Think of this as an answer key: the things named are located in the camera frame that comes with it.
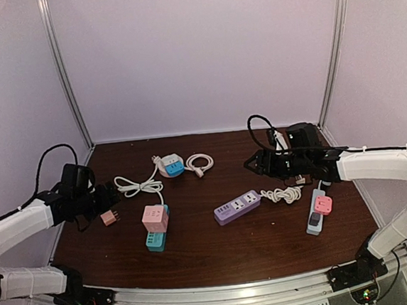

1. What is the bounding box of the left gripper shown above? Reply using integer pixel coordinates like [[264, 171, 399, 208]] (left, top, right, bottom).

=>
[[72, 180, 123, 223]]

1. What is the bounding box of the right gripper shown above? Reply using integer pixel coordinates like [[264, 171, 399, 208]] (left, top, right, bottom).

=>
[[242, 146, 312, 185]]

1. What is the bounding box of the small pink plug adapter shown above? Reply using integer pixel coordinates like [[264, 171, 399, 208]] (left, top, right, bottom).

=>
[[100, 210, 119, 227]]

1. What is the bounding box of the teal strip white cable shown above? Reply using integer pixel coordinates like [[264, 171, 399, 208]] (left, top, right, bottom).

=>
[[113, 172, 168, 209]]

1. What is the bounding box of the purple strip white cable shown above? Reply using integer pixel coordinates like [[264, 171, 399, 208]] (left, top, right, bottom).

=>
[[258, 173, 308, 207]]

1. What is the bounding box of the pink cube socket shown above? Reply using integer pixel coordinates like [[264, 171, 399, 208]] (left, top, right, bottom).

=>
[[141, 204, 169, 233]]

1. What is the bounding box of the purple power strip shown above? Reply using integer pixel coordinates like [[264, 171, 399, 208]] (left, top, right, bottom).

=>
[[214, 190, 261, 226]]

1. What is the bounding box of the teal power strip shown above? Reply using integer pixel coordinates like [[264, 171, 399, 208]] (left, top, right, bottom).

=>
[[142, 203, 174, 254]]

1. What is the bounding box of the blue white cube socket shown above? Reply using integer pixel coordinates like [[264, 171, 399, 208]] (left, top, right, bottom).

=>
[[158, 154, 185, 178]]

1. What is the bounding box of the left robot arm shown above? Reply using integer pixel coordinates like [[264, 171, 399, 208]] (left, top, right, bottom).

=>
[[0, 182, 120, 305]]

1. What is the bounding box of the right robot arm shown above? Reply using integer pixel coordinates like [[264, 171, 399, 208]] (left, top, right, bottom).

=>
[[244, 145, 407, 283]]

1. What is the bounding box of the pink square plug adapter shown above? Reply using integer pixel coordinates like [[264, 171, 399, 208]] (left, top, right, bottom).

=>
[[314, 196, 333, 216]]

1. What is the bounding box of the black plug adapter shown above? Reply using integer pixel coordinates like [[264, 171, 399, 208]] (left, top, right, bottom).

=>
[[308, 212, 322, 226]]

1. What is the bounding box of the grey blue power strip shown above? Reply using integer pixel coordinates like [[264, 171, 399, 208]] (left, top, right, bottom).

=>
[[306, 188, 325, 236]]

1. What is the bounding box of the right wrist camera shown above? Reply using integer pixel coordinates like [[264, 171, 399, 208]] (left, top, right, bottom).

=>
[[286, 122, 321, 149]]

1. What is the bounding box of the coiled white cable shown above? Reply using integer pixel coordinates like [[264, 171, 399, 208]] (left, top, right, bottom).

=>
[[184, 151, 216, 180]]

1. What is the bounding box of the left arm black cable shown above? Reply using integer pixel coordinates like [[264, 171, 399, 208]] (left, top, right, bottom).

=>
[[0, 142, 84, 228]]

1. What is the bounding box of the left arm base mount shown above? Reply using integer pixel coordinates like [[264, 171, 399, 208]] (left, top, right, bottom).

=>
[[51, 287, 115, 305]]

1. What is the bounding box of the front aluminium rail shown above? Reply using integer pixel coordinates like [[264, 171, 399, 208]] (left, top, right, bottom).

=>
[[21, 245, 407, 305]]

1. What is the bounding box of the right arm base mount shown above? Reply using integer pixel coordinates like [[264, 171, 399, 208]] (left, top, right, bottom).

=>
[[326, 261, 388, 292]]

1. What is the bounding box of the left aluminium frame post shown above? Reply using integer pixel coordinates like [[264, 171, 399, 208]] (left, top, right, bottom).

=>
[[37, 0, 94, 150]]

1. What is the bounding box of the aluminium frame post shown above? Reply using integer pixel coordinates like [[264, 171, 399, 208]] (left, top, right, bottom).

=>
[[318, 0, 348, 129], [37, 0, 94, 150]]

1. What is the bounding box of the right aluminium frame post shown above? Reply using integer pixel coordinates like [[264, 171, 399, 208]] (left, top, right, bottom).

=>
[[318, 0, 348, 129]]

